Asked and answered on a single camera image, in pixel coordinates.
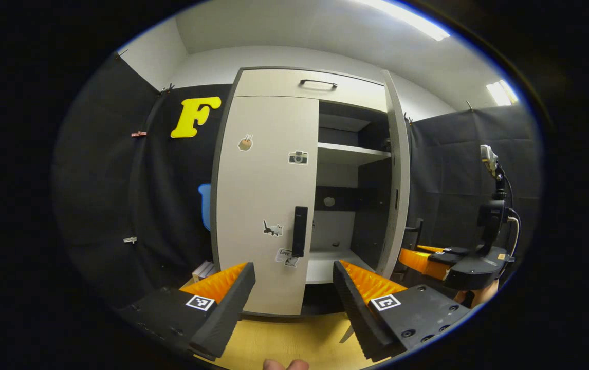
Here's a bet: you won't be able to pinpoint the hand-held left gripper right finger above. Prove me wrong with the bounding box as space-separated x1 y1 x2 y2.
332 260 472 363

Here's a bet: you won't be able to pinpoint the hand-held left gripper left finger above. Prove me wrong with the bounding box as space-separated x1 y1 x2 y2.
117 262 256 360

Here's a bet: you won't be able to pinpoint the beige cabinet door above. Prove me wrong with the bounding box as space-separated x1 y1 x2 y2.
339 69 412 344
212 95 320 317

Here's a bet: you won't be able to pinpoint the double-door shoe cabinet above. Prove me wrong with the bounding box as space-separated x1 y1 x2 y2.
210 66 412 317

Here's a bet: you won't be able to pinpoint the white cabinet shelf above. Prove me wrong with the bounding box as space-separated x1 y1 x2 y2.
305 248 377 285
318 142 392 166

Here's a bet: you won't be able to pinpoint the beige cabinet drawer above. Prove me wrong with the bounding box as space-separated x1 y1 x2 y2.
233 68 389 113

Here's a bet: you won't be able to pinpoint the white stacked boards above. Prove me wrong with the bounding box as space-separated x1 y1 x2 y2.
192 260 219 282

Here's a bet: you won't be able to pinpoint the black backdrop cloth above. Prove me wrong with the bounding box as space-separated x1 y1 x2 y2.
50 51 233 309
405 105 539 288

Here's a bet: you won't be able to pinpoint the small ceiling light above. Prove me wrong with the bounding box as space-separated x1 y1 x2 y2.
486 79 520 107

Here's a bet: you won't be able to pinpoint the long ceiling light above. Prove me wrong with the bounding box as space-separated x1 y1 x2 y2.
361 0 452 42

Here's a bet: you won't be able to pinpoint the black door handle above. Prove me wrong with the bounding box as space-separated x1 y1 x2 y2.
291 206 309 258
402 218 425 252

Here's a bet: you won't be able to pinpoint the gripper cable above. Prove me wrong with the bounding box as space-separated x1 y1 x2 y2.
505 208 522 260

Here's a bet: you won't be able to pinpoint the black drawer handle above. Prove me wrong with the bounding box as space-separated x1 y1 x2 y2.
299 79 338 91

